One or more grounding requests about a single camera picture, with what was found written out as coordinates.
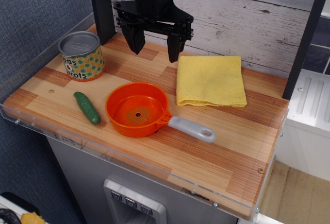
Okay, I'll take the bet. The folded yellow cloth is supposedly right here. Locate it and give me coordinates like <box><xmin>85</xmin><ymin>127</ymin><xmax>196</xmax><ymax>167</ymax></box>
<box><xmin>176</xmin><ymin>56</ymin><xmax>247</xmax><ymax>107</ymax></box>

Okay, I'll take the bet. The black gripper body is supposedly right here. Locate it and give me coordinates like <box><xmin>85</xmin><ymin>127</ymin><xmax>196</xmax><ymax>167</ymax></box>
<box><xmin>114</xmin><ymin>0</ymin><xmax>193</xmax><ymax>40</ymax></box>

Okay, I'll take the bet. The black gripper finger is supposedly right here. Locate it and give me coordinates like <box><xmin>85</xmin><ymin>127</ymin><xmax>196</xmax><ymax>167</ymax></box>
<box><xmin>122</xmin><ymin>26</ymin><xmax>145</xmax><ymax>55</ymax></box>
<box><xmin>167</xmin><ymin>33</ymin><xmax>185</xmax><ymax>63</ymax></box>

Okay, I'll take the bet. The orange toy pot grey handle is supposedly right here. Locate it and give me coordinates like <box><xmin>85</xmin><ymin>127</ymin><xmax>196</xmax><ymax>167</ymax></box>
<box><xmin>105</xmin><ymin>82</ymin><xmax>216</xmax><ymax>143</ymax></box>

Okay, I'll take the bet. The black vertical post right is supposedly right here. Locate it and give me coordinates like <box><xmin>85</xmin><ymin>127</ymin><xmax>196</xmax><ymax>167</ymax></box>
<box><xmin>282</xmin><ymin>0</ymin><xmax>326</xmax><ymax>100</ymax></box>

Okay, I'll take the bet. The green toy pickle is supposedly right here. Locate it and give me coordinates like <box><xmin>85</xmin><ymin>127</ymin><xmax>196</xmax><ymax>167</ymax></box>
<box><xmin>73</xmin><ymin>92</ymin><xmax>101</xmax><ymax>125</ymax></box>

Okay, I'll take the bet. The black vertical post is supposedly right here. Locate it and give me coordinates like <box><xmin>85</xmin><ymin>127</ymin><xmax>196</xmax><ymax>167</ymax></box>
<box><xmin>91</xmin><ymin>0</ymin><xmax>116</xmax><ymax>45</ymax></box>
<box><xmin>282</xmin><ymin>0</ymin><xmax>326</xmax><ymax>100</ymax></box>

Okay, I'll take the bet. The black vertical post left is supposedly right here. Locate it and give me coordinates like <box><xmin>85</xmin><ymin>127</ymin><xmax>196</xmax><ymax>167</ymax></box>
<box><xmin>91</xmin><ymin>0</ymin><xmax>116</xmax><ymax>45</ymax></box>

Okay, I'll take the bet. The peas and carrots can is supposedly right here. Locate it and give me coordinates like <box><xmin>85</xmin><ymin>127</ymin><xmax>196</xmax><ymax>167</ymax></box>
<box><xmin>58</xmin><ymin>31</ymin><xmax>105</xmax><ymax>82</ymax></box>

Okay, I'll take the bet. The yellow object bottom left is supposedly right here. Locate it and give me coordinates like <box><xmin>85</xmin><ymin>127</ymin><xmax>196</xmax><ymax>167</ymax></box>
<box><xmin>21</xmin><ymin>212</ymin><xmax>46</xmax><ymax>224</ymax></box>

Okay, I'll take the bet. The white ridged cabinet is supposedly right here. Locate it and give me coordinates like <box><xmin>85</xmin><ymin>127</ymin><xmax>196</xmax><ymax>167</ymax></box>
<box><xmin>274</xmin><ymin>70</ymin><xmax>329</xmax><ymax>180</ymax></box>

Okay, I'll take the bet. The grey toy fridge cabinet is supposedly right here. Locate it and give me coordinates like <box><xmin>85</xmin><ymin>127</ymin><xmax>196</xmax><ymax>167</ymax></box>
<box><xmin>48</xmin><ymin>138</ymin><xmax>238</xmax><ymax>223</ymax></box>

